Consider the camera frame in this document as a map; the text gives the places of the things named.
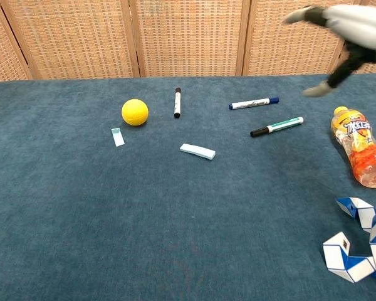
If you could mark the orange drink plastic bottle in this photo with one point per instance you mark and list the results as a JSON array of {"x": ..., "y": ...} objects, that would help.
[{"x": 357, "y": 141}]

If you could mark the blue white snake puzzle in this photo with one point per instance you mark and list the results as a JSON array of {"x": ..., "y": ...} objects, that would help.
[{"x": 335, "y": 254}]

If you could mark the green white marker black cap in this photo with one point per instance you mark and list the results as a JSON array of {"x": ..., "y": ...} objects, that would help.
[{"x": 279, "y": 126}]

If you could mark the light blue paper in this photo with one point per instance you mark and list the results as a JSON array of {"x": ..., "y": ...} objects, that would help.
[{"x": 197, "y": 151}]

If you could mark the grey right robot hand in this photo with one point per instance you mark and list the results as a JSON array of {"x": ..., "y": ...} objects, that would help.
[{"x": 363, "y": 28}]

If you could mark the blue table cloth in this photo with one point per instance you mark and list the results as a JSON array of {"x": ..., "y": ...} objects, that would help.
[{"x": 112, "y": 203}]

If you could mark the yellow foam ball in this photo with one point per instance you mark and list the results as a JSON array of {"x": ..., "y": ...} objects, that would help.
[{"x": 135, "y": 112}]

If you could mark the small light blue strip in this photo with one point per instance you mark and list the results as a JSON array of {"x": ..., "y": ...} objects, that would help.
[{"x": 118, "y": 138}]

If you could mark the white marker blue cap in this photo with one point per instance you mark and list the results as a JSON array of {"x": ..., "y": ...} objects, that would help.
[{"x": 253, "y": 103}]

